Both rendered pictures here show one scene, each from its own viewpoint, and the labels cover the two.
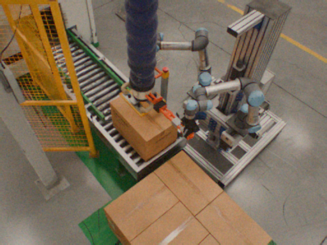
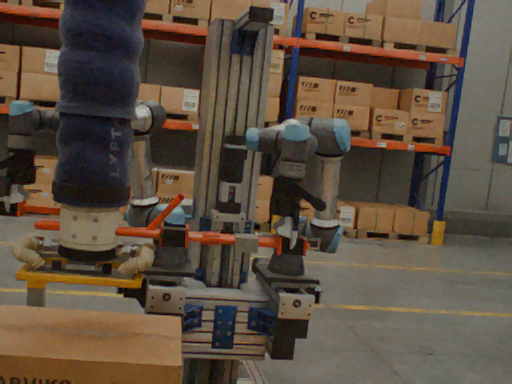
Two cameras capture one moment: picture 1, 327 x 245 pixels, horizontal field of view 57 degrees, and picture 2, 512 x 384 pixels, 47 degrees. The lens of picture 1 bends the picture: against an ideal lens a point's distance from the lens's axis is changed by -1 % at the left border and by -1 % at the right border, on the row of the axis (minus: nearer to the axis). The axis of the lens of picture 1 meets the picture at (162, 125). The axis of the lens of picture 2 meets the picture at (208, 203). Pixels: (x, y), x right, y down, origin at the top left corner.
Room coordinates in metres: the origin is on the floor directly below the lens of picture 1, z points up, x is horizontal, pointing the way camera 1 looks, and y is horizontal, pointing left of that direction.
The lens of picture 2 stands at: (0.52, 1.28, 1.61)
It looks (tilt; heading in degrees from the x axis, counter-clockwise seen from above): 8 degrees down; 309
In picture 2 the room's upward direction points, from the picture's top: 5 degrees clockwise
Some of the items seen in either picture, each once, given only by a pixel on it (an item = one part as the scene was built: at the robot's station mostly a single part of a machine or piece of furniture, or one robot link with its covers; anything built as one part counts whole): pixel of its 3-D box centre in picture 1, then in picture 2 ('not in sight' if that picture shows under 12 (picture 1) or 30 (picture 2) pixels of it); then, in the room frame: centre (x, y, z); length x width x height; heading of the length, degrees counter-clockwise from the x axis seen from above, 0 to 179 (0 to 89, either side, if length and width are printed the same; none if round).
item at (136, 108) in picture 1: (134, 101); (81, 271); (1.78, 0.27, 1.17); 0.34 x 0.10 x 0.05; 43
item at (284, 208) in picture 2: (188, 120); (286, 196); (1.43, -0.19, 1.41); 0.09 x 0.08 x 0.12; 42
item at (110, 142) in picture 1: (76, 104); not in sight; (2.22, 1.02, 0.50); 2.31 x 0.05 x 0.19; 44
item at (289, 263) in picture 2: (243, 119); (287, 259); (1.73, -0.73, 1.09); 0.15 x 0.15 x 0.10
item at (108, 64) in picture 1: (121, 80); not in sight; (2.68, 0.55, 0.50); 2.31 x 0.05 x 0.19; 44
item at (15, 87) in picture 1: (11, 81); not in sight; (1.51, 1.15, 1.62); 0.20 x 0.05 x 0.30; 44
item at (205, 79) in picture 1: (204, 80); (167, 222); (2.07, -0.37, 1.20); 0.13 x 0.12 x 0.14; 177
